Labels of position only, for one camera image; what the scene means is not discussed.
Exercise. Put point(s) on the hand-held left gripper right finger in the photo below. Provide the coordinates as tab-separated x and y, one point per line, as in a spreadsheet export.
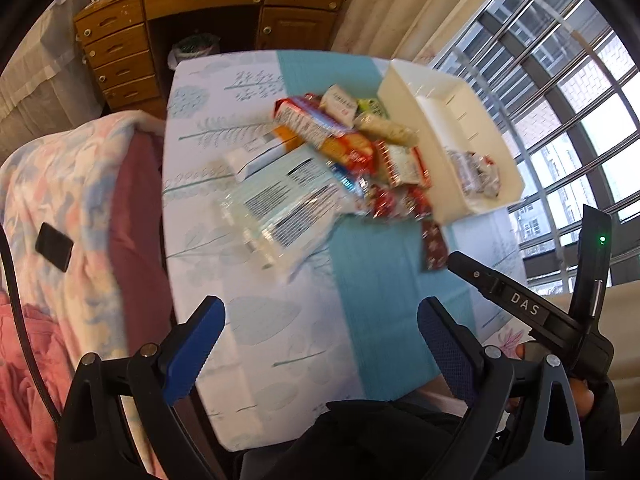
450	355

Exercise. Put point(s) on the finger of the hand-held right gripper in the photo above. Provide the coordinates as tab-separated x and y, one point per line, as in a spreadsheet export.
470	270

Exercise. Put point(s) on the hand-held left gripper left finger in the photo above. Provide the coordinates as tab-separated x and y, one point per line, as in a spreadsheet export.
195	350

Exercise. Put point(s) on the red bordered snack packet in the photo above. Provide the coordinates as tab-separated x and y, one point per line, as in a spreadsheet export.
402	165

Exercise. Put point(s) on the puffed rice bar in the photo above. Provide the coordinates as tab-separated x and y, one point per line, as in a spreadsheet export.
385	130

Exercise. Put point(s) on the large clear teal snack pack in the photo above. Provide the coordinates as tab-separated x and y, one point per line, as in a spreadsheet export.
285	200

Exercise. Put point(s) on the white plastic bin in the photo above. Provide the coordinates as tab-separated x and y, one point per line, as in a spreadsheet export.
415	90

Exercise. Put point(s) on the green snack packet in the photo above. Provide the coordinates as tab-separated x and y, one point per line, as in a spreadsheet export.
372	106

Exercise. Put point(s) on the orange white snack pack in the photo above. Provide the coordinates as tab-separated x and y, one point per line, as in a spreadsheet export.
260	157

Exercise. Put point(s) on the white biscuit pack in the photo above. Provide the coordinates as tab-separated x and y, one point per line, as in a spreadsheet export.
340	105

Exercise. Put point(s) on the blue red cookie pack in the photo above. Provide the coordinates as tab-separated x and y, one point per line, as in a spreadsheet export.
305	120

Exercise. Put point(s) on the person's right hand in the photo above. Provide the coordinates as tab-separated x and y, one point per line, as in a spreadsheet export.
582	395

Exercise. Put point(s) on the cream floral cloth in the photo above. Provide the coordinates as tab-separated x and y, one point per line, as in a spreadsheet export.
622	320

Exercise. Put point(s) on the dark red packet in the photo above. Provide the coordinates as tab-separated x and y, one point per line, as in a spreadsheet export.
434	247

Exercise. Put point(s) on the teal placemat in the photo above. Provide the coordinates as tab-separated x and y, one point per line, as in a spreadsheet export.
380	285

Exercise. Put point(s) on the clear wrapped red brown snack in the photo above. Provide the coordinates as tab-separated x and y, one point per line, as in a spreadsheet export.
475	172

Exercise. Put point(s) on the maroon cloth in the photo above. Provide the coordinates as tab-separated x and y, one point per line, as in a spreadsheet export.
140	235

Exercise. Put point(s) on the person's black jacket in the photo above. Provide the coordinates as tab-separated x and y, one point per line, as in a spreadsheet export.
350	440

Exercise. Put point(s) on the black phone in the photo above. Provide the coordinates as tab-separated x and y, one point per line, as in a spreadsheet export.
54	246

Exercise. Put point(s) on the metal window grille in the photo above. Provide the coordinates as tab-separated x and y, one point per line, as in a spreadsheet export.
550	110

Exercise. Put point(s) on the pink fleece cloth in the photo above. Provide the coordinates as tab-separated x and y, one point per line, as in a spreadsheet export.
25	410

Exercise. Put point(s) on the floral blanket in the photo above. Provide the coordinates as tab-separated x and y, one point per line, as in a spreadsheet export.
75	185

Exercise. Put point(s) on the leaf print tablecloth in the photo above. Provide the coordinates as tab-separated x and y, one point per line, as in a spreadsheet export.
210	110

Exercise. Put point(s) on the cream curtain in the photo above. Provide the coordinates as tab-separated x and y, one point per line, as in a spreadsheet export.
400	10

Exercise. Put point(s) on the white plastic bag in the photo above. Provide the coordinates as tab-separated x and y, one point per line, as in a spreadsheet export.
192	50

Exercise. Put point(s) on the wooden desk with drawers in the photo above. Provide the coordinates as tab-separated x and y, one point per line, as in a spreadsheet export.
125	45

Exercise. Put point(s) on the white lace cloth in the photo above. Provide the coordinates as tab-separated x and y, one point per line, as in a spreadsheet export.
45	75

